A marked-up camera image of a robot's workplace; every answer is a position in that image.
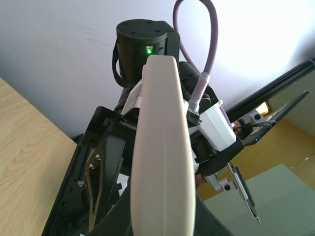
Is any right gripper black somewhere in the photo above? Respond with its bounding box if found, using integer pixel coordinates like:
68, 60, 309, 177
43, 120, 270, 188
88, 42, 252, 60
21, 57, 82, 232
80, 106, 136, 233

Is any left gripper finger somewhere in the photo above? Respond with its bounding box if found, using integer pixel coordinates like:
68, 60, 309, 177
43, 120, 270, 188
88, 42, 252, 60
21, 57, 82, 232
91, 186, 233, 236

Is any white phone case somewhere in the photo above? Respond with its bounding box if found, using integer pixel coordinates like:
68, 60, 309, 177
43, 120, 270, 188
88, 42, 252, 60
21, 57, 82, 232
130, 55, 195, 236

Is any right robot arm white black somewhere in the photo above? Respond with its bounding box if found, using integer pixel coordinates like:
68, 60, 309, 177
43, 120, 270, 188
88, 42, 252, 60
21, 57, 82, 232
82, 19, 244, 236

